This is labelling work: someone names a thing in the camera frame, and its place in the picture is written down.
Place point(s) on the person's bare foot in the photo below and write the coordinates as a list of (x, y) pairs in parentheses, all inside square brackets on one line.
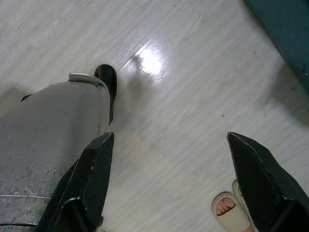
[(225, 205)]

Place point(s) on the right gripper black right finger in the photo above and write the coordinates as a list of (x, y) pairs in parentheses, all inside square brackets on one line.
[(263, 183)]

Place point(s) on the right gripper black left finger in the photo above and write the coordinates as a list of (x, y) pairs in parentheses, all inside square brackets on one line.
[(82, 188)]

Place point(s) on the white slipper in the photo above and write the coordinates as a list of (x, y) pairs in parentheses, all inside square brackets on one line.
[(236, 191), (231, 220)]

